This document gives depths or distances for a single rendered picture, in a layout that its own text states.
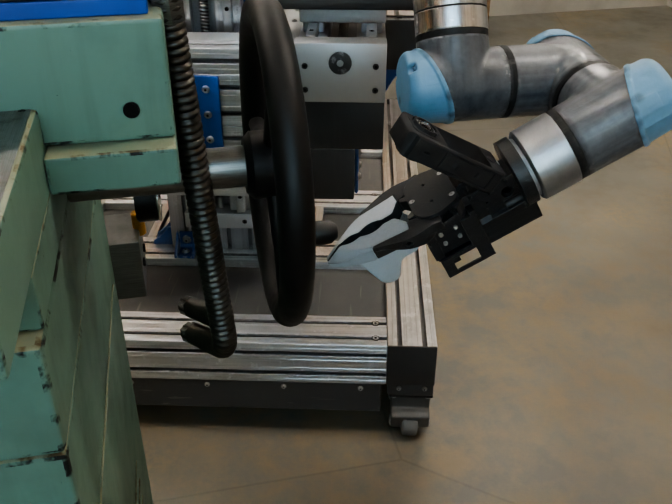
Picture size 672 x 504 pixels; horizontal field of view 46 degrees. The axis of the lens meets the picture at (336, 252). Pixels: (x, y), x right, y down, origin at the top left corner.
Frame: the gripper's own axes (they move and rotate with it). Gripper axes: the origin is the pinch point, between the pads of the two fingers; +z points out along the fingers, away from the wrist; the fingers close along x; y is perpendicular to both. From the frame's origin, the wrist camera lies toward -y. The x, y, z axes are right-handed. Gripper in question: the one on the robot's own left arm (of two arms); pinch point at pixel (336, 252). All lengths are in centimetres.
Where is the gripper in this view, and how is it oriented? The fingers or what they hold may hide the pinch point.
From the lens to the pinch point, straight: 79.2
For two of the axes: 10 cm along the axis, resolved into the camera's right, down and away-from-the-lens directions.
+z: -8.7, 4.8, 1.4
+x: -1.9, -5.7, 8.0
